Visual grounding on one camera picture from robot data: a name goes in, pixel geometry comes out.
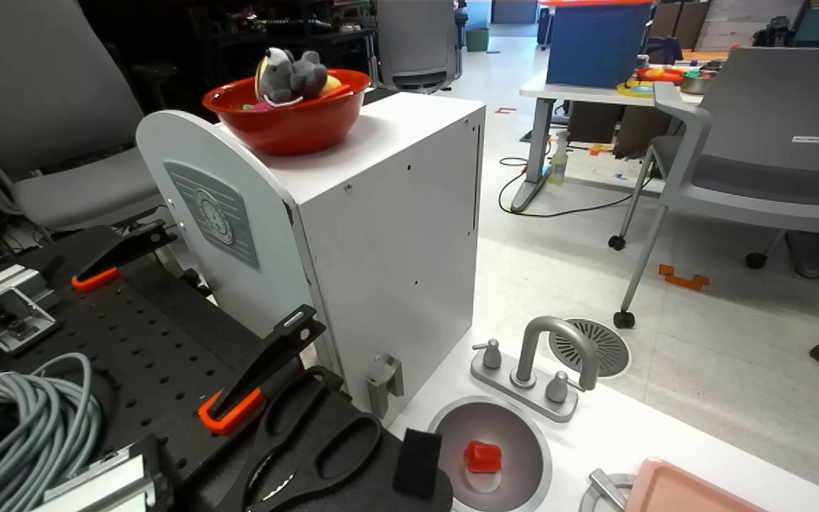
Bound gray plush toy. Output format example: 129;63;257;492
254;44;328;105

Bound white toy kitchen cabinet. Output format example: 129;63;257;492
137;94;487;417

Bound red plastic bowl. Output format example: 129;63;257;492
201;67;370;157

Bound yellow plush toy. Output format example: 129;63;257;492
322;75;348;95

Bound gray toy faucet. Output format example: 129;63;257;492
468;314;598;424

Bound red toy in sink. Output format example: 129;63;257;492
464;441;504;475

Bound pink toy in bowl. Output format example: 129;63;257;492
242;102;281;112

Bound gray toy sink basin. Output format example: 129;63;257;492
433;397;551;512

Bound black orange clamp near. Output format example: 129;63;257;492
195;303;325;434

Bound black orange clamp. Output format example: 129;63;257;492
72;223;173;292
195;303;325;434

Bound black sponge block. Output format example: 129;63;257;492
393;430;440;499

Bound white desk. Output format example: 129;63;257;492
505;70;717;216

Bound white office chair background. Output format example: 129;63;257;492
375;0;461;87

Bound black perforated board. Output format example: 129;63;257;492
0;222;336;512

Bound blue storage bin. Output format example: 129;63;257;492
544;0;650;87

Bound orange floor tape marker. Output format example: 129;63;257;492
658;263;712;292

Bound black orange clamp far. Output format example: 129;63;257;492
72;223;173;292

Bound pink tray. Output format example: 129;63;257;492
625;459;763;512

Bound gray office chair right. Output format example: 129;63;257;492
609;44;819;330

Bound gray office chair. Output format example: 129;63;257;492
609;44;819;330
0;0;161;229

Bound gray office chair left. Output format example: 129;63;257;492
0;0;161;229

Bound black cable on floor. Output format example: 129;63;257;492
494;154;643;222

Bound gray coiled cable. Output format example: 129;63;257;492
0;349;106;512

